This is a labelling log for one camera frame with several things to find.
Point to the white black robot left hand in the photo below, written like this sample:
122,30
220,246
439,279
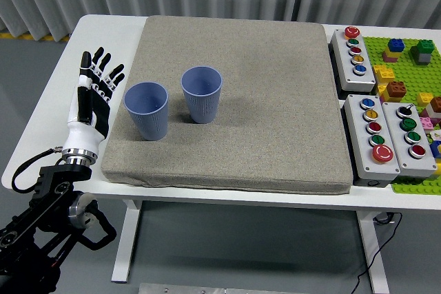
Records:
82,135

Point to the blue ribbed plastic cup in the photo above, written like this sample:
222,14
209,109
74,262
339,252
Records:
201,108
151,123

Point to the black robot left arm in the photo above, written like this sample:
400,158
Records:
48,187

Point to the white table leg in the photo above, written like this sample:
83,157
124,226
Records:
373,256
125,239

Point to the grey-brown fabric mat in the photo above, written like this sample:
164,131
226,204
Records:
258,101

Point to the grey five-button control box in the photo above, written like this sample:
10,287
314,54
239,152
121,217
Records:
348,66

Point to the grey box with red mushroom button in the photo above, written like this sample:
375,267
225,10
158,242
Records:
358,135

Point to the brown orange brick stack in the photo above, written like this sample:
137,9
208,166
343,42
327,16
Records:
395,89

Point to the blue yellow brick stack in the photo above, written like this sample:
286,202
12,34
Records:
395,46

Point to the green brick baseplate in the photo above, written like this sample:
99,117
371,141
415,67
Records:
406,66

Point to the pink toy brick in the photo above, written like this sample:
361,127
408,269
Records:
425,124

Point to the small yellow toy brick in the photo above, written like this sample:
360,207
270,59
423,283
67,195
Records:
424,99

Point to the green grey brick stack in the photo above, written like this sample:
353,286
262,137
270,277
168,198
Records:
423,49

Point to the white printed tile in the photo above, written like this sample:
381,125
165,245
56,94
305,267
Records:
435,135

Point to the blue yellow toy bricks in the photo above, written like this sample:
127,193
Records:
436,149

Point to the brown pink brick stack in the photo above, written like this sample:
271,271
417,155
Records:
435,104

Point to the grey box with black switch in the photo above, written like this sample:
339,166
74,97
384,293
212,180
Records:
425,163

